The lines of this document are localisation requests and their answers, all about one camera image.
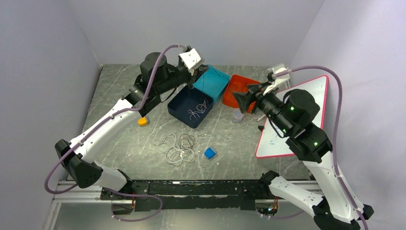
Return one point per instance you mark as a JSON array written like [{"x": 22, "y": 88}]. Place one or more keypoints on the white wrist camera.
[
  {"x": 191, "y": 59},
  {"x": 278, "y": 75}
]

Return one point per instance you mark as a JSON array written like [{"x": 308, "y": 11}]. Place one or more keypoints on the blue grey block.
[{"x": 210, "y": 153}]

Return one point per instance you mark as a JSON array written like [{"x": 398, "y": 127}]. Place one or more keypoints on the pink framed whiteboard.
[{"x": 294, "y": 122}]

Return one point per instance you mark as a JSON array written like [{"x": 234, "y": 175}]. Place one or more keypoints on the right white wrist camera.
[{"x": 278, "y": 75}]

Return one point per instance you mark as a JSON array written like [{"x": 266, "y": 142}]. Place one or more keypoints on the navy blue box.
[{"x": 190, "y": 106}]

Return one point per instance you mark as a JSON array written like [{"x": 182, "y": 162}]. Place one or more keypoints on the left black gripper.
[{"x": 191, "y": 78}]

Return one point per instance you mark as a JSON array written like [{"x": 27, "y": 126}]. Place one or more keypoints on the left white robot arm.
[{"x": 157, "y": 76}]

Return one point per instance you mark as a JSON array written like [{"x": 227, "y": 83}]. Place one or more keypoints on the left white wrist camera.
[{"x": 191, "y": 59}]

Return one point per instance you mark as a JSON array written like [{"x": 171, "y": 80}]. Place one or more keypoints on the clear paperclip jar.
[{"x": 237, "y": 116}]

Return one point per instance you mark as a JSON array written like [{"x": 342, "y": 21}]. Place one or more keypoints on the yellow grey block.
[{"x": 144, "y": 121}]

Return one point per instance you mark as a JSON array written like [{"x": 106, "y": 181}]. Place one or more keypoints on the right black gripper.
[{"x": 244, "y": 100}]

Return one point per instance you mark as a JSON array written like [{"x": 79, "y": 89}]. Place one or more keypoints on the teal box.
[{"x": 213, "y": 83}]

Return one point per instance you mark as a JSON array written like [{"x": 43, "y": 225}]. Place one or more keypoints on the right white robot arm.
[{"x": 336, "y": 208}]

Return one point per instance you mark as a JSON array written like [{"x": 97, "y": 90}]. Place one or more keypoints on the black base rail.
[{"x": 203, "y": 194}]

